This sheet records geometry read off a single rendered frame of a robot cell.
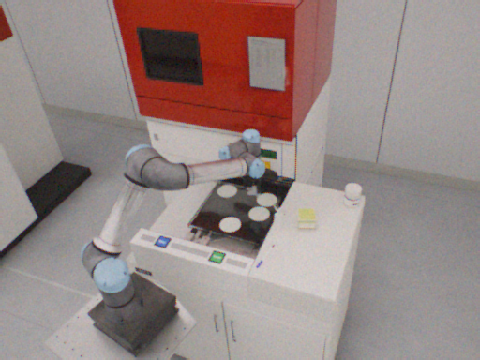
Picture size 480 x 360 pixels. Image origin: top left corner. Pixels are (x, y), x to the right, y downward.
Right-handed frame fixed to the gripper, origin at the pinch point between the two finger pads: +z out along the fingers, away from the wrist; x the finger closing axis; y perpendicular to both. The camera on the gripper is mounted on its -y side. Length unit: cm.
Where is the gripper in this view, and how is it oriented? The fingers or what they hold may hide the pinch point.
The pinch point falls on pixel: (258, 195)
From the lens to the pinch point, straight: 203.3
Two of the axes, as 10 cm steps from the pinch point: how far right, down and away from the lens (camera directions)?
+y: -9.9, 1.3, -0.6
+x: 1.3, 6.2, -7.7
